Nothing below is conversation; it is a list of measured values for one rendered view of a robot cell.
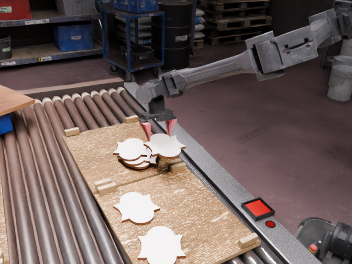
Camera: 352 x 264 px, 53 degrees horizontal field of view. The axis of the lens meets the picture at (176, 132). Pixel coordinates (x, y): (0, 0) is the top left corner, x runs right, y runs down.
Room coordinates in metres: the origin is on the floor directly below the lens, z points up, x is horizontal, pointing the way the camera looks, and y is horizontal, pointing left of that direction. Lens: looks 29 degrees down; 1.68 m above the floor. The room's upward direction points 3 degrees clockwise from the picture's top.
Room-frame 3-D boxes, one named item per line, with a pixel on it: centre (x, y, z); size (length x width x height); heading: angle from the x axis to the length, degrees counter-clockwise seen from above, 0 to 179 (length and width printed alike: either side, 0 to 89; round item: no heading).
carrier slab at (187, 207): (0.81, 0.00, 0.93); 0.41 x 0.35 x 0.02; 31
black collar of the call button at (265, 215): (0.87, -0.27, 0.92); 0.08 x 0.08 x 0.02; 28
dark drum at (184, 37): (5.08, 0.13, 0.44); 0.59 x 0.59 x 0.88
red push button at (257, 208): (0.87, -0.27, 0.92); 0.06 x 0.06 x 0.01; 28
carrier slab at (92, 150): (1.17, 0.22, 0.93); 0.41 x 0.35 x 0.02; 31
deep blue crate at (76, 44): (5.23, 1.59, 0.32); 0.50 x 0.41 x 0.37; 120
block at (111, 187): (0.91, 0.22, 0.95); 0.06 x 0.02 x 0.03; 121
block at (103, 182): (0.93, 0.23, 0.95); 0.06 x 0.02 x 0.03; 121
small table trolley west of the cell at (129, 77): (4.54, 0.63, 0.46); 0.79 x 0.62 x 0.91; 34
